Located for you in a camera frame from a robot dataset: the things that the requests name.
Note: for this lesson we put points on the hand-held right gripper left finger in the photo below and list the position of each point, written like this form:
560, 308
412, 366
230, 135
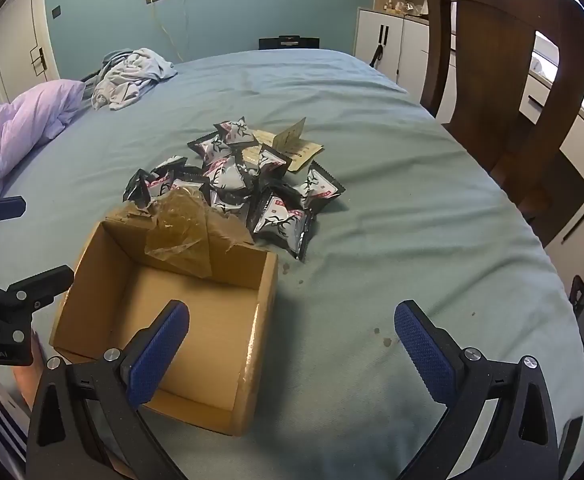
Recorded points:
159, 355

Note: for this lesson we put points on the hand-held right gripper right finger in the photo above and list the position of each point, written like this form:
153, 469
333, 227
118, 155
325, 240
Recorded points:
424, 355

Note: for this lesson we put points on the brown cardboard box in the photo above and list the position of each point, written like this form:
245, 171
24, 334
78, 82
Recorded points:
207, 310

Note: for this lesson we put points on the pile of black snack packets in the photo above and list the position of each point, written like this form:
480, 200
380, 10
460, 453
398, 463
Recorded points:
277, 220

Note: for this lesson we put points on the beige sachet strip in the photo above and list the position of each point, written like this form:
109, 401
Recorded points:
290, 135

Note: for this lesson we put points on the person's bare leg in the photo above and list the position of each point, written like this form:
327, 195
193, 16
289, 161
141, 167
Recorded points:
29, 377

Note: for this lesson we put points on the purple quilt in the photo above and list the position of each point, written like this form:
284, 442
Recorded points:
22, 120

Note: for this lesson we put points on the bed with teal sheet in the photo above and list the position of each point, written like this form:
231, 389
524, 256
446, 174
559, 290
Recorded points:
372, 210

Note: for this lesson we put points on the white door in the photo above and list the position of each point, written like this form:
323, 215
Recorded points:
17, 35

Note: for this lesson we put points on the grey crumpled clothes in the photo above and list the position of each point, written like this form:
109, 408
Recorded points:
127, 77

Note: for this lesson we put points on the beige flat sachet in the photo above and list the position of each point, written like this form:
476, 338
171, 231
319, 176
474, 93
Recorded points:
306, 156

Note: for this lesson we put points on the brown wooden chair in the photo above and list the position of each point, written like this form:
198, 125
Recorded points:
502, 85

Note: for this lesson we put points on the black case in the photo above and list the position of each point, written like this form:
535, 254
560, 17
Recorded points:
288, 42

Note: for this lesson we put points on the bottles on cabinet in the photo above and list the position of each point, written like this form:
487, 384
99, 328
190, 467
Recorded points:
404, 6

